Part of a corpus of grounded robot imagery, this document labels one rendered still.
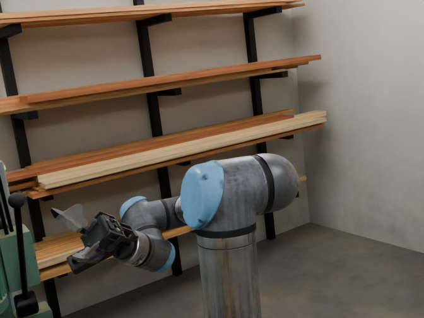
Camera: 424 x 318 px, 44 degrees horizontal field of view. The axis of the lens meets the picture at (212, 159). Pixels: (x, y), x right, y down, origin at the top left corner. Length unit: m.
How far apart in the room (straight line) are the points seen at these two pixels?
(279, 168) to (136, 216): 0.59
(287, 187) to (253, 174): 0.08
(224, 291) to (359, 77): 3.56
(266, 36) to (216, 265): 3.83
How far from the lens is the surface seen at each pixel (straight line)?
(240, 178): 0.93
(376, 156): 4.41
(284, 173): 0.98
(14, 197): 1.17
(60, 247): 3.44
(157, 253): 1.39
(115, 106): 3.88
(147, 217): 1.46
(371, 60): 4.31
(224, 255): 0.95
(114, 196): 3.94
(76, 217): 1.30
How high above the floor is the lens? 1.69
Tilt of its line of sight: 11 degrees down
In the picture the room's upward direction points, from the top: 7 degrees counter-clockwise
